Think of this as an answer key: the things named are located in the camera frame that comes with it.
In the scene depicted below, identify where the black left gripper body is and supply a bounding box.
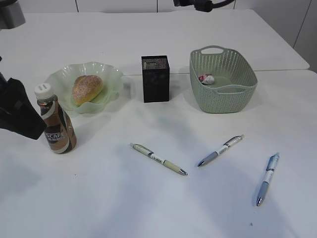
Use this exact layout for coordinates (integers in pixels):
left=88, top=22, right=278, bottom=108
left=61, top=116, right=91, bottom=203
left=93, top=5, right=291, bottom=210
left=0, top=56, right=9, bottom=110

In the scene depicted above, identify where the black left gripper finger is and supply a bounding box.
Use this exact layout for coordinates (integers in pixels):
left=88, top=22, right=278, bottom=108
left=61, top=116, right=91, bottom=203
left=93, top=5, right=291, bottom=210
left=0, top=78, right=47, bottom=140

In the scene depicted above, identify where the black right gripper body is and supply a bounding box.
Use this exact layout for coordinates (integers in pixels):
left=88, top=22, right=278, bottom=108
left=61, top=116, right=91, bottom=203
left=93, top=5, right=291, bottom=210
left=173, top=0, right=195, bottom=7

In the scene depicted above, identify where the brown Nescafe coffee bottle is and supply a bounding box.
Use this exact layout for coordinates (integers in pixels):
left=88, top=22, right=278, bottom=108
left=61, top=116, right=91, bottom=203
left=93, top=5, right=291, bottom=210
left=35, top=83, right=77, bottom=154

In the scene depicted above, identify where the sugared bread roll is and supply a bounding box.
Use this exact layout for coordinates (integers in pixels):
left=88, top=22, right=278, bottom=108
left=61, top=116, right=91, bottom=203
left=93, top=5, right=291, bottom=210
left=72, top=75, right=104, bottom=106

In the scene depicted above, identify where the pink paper ball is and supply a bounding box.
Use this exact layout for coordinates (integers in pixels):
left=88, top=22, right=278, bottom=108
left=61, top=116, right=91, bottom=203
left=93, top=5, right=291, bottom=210
left=198, top=74, right=212, bottom=81

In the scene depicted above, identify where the grey paper ball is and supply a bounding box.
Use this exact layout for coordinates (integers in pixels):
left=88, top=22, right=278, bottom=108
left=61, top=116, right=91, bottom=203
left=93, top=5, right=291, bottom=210
left=201, top=75, right=215, bottom=85

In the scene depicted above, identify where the cream white ballpoint pen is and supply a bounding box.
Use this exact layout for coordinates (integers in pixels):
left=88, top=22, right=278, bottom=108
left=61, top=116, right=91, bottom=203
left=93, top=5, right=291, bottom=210
left=130, top=143, right=188, bottom=176

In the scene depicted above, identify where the green wavy glass plate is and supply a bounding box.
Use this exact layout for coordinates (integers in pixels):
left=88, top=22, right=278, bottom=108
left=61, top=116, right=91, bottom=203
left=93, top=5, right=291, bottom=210
left=45, top=61, right=123, bottom=114

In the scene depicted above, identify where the black square pen holder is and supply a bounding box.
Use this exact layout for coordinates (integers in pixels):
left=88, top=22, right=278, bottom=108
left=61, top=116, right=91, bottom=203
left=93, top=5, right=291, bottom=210
left=141, top=56, right=170, bottom=103

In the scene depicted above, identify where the green plastic woven basket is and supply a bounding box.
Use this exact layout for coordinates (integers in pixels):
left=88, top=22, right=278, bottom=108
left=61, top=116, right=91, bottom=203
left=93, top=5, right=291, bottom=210
left=189, top=46, right=258, bottom=114

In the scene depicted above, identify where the grey white ballpoint pen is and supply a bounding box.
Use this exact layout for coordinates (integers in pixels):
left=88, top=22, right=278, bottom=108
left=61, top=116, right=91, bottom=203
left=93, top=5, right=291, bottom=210
left=197, top=134, right=244, bottom=167

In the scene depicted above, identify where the blue white ballpoint pen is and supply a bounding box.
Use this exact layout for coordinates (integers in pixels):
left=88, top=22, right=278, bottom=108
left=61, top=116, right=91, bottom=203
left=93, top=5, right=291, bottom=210
left=256, top=152, right=280, bottom=206

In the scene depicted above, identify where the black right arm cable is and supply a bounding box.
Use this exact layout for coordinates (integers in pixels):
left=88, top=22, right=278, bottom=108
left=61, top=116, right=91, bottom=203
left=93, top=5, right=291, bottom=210
left=193, top=0, right=236, bottom=12

